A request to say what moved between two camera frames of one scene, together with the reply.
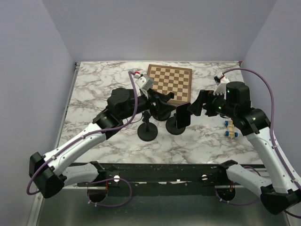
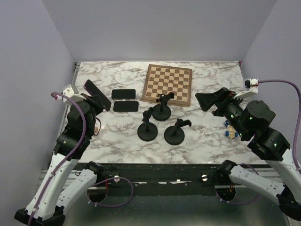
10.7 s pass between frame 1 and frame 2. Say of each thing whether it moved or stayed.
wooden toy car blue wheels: stayed
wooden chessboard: stayed
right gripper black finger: moved
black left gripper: moved
